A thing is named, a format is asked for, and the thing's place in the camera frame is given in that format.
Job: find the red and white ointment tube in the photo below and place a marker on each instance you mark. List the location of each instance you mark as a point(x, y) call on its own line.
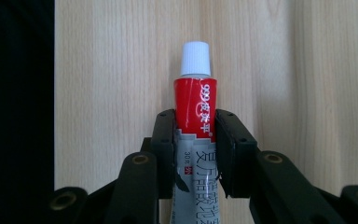
point(195, 130)

